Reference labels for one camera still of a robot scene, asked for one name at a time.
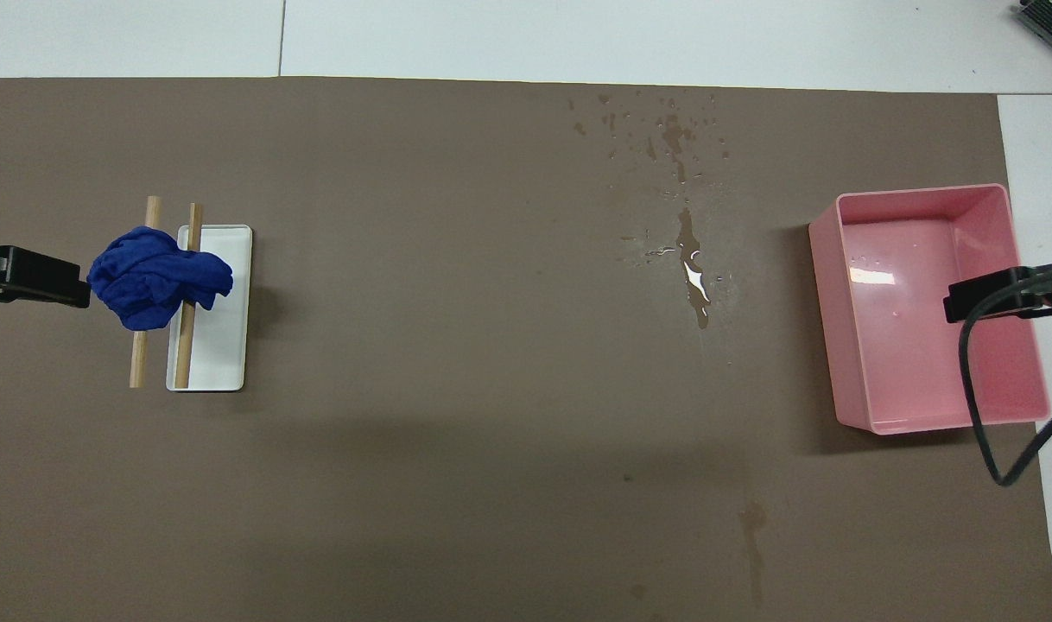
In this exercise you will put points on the spilled water puddle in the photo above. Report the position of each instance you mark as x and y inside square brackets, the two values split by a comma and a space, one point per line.
[690, 250]

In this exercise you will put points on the pink plastic bin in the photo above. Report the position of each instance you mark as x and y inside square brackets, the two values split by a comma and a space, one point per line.
[915, 345]

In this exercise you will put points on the blue cloth towel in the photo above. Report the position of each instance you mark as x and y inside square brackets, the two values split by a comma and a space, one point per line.
[150, 276]

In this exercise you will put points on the white rack with wooden bars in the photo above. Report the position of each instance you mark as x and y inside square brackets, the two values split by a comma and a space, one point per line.
[224, 345]

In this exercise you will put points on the brown table mat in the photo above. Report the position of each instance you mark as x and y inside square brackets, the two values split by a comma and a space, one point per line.
[457, 345]

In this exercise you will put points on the wooden dowel rod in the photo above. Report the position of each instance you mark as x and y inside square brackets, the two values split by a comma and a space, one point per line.
[183, 354]
[137, 358]

